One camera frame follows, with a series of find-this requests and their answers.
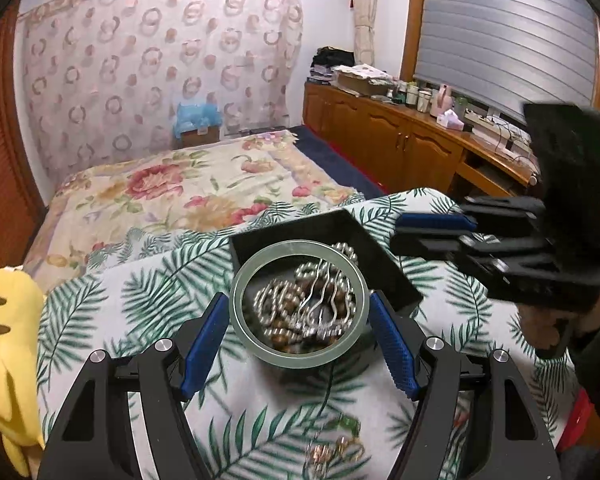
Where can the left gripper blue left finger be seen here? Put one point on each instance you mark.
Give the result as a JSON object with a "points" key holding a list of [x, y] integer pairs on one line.
{"points": [[200, 340]]}

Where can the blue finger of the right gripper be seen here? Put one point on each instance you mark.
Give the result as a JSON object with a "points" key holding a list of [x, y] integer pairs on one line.
{"points": [[449, 222], [432, 249]]}

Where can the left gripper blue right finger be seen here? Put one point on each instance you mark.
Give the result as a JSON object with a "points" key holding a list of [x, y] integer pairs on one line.
{"points": [[398, 357]]}

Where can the black jewelry box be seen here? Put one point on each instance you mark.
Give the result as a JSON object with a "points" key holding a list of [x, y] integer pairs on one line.
{"points": [[378, 268]]}

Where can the silver hair comb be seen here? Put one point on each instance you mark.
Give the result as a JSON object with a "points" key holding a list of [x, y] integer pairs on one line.
{"points": [[327, 307]]}

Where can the pale green jade bangle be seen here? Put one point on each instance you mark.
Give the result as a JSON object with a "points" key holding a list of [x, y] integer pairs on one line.
{"points": [[264, 296]]}

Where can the red beaded jewelry pile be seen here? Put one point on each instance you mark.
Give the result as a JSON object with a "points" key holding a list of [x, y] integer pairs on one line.
{"points": [[320, 457]]}

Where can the person's right hand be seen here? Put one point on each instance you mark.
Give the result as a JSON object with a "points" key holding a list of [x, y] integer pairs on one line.
{"points": [[540, 326]]}

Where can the wooden sideboard cabinet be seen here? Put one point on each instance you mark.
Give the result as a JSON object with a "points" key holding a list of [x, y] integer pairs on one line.
{"points": [[399, 148]]}

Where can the palm leaf print cloth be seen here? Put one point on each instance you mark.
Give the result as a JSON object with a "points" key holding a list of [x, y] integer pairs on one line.
{"points": [[251, 420]]}

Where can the pink tissue pack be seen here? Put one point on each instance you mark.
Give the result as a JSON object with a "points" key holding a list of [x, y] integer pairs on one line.
{"points": [[449, 120]]}

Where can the bottles on sideboard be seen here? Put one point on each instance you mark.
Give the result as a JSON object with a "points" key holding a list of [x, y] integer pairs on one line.
{"points": [[409, 94]]}

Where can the floral bed quilt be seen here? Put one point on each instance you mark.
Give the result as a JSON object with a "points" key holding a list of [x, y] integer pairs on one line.
{"points": [[199, 189]]}

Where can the pile of folded clothes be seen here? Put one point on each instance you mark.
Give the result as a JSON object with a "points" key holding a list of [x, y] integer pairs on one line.
{"points": [[325, 60]]}

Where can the yellow plush toy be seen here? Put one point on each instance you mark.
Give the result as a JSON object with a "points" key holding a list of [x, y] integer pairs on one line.
{"points": [[21, 304]]}

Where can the grey window roller blind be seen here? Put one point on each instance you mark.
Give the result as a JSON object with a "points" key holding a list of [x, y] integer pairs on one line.
{"points": [[505, 53]]}

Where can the blue bag on box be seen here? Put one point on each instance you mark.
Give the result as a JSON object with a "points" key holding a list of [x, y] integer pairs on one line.
{"points": [[197, 124]]}

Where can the wooden louvered wardrobe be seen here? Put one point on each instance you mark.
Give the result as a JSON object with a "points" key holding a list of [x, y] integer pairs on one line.
{"points": [[21, 206]]}

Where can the circle pattern curtain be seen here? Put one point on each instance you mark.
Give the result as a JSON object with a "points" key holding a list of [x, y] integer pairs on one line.
{"points": [[104, 78]]}

